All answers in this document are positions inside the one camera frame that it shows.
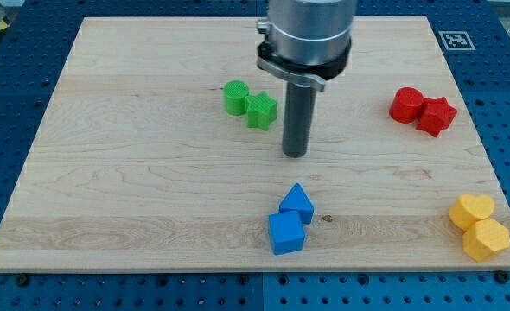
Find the red star block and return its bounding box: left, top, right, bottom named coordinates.
left=416, top=97, right=457, bottom=137

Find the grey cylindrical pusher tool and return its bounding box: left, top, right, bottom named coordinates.
left=282, top=82, right=316, bottom=158

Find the wooden board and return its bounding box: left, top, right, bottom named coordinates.
left=0, top=16, right=510, bottom=273

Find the green star block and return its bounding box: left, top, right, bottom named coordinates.
left=245, top=92, right=277, bottom=131

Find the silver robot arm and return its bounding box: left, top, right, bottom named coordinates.
left=257, top=0, right=358, bottom=92

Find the blue triangle block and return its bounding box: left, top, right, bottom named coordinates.
left=278, top=183, right=315, bottom=225

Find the red cylinder block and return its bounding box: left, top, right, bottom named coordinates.
left=389, top=87, right=424, bottom=124

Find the green cylinder block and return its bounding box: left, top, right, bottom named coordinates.
left=223, top=80, right=250, bottom=116

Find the white fiducial marker tag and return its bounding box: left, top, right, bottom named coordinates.
left=438, top=30, right=475, bottom=51

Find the yellow hexagon block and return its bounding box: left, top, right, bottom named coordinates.
left=462, top=218, right=510, bottom=262

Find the yellow heart block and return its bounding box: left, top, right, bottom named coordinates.
left=448, top=194, right=495, bottom=231

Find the blue cube block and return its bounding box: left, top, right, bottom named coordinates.
left=268, top=211, right=305, bottom=256

